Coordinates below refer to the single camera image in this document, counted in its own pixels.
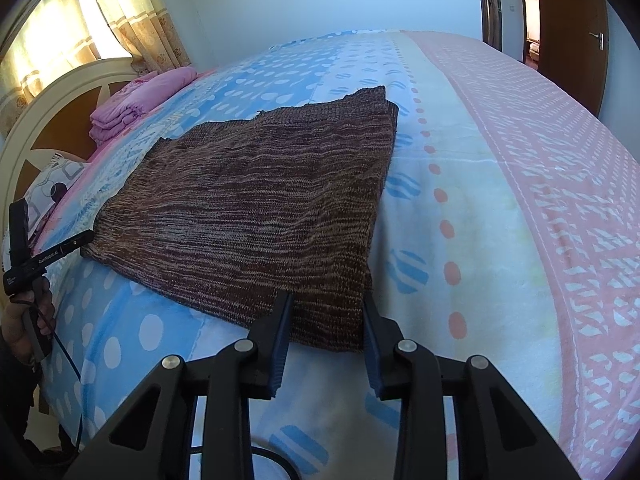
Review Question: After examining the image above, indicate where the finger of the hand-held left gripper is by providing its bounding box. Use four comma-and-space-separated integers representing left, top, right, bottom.
56, 229, 97, 257
9, 199, 32, 267

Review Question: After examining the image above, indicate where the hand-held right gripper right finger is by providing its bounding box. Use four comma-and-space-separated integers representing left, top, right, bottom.
361, 292, 581, 480

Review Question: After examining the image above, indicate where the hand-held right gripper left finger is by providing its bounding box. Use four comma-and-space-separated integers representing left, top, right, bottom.
65, 290, 296, 480

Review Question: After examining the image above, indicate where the brown knitted sweater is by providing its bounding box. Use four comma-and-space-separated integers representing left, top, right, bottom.
80, 85, 400, 353

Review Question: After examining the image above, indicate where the person's left forearm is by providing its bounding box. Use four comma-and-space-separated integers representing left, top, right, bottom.
0, 350, 48, 443

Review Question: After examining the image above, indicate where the person's left hand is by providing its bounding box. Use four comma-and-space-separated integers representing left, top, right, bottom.
0, 277, 56, 367

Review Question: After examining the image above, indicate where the patterned pillow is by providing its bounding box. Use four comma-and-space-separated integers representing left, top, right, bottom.
22, 155, 87, 241

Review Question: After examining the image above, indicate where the cream and wood headboard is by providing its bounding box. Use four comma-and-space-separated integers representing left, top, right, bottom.
0, 56, 143, 221

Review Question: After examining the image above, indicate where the pink folded quilt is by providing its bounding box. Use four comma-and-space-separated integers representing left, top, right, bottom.
90, 66, 198, 148

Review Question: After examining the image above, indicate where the printed bed sheet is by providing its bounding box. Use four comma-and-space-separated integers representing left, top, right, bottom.
2, 27, 640, 480

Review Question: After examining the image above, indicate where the yellow patterned curtain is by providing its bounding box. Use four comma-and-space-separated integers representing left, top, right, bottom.
0, 0, 192, 126

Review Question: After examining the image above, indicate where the brown wooden door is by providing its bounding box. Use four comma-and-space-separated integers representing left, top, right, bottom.
532, 0, 610, 116

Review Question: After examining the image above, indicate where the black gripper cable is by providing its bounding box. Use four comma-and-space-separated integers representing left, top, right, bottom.
47, 317, 85, 453

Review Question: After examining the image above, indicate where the dark wooden door frame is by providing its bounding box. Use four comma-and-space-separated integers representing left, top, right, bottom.
475, 0, 541, 68

